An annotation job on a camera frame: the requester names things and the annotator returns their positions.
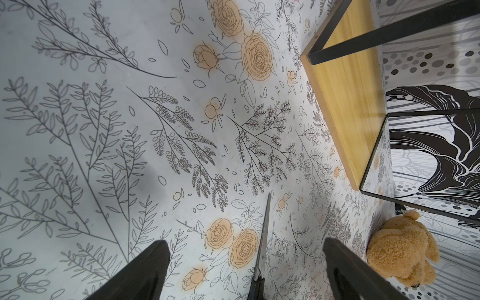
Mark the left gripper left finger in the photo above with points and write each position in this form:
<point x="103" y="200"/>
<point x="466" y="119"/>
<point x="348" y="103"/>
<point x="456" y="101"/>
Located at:
<point x="142" y="279"/>

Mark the wooden tiered shelf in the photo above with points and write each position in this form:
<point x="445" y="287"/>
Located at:
<point x="415" y="146"/>

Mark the brown teddy bear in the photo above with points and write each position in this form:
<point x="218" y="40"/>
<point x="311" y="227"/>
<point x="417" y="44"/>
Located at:
<point x="404" y="249"/>

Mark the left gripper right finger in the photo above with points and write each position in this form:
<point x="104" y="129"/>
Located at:
<point x="351" y="278"/>

